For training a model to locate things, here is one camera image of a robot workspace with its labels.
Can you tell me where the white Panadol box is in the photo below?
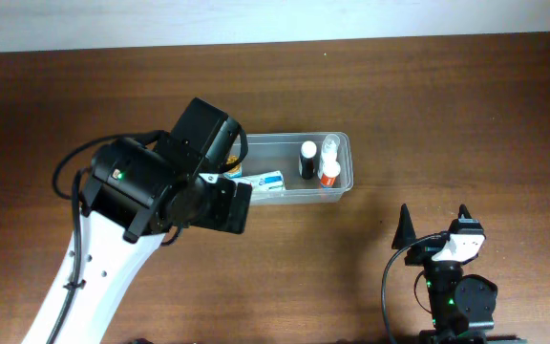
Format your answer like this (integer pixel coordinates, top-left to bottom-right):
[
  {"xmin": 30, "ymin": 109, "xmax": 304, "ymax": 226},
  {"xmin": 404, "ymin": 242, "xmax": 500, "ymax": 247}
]
[{"xmin": 234, "ymin": 171, "xmax": 286, "ymax": 192}]

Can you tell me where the gold lid balm jar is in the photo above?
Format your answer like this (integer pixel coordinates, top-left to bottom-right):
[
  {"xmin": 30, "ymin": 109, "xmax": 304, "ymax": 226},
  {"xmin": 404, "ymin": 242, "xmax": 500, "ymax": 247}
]
[{"xmin": 223, "ymin": 155, "xmax": 243, "ymax": 179}]

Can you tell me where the right black cable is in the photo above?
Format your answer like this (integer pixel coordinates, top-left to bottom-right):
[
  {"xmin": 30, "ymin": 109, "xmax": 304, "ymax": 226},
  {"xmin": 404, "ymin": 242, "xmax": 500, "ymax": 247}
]
[{"xmin": 380, "ymin": 232, "xmax": 451, "ymax": 344}]

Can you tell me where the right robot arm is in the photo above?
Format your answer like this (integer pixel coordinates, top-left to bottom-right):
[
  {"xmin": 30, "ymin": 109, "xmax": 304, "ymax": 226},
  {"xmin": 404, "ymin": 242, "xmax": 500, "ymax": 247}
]
[{"xmin": 382, "ymin": 204, "xmax": 525, "ymax": 344}]

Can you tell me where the orange tube white cap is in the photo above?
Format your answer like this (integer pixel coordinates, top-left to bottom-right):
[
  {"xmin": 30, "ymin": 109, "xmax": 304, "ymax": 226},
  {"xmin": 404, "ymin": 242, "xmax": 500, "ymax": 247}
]
[{"xmin": 320, "ymin": 161, "xmax": 341, "ymax": 188}]

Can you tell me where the white lotion bottle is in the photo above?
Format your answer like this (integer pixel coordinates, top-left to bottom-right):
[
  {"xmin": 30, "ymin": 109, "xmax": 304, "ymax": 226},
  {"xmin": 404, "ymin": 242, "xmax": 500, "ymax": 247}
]
[{"xmin": 320, "ymin": 134, "xmax": 340, "ymax": 166}]

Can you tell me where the clear plastic container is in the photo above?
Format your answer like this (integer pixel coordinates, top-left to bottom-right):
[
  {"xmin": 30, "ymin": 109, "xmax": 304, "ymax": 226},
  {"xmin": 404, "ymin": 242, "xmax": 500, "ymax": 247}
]
[{"xmin": 242, "ymin": 132, "xmax": 353, "ymax": 205}]

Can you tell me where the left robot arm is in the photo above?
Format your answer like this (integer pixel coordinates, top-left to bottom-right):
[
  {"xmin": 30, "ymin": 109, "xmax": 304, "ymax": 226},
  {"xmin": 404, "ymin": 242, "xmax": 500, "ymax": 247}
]
[{"xmin": 24, "ymin": 98, "xmax": 252, "ymax": 343}]

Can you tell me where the black bottle white cap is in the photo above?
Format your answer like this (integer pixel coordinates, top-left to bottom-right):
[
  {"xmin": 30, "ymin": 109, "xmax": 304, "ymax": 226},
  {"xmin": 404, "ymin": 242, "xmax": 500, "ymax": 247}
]
[{"xmin": 299, "ymin": 140, "xmax": 317, "ymax": 180}]

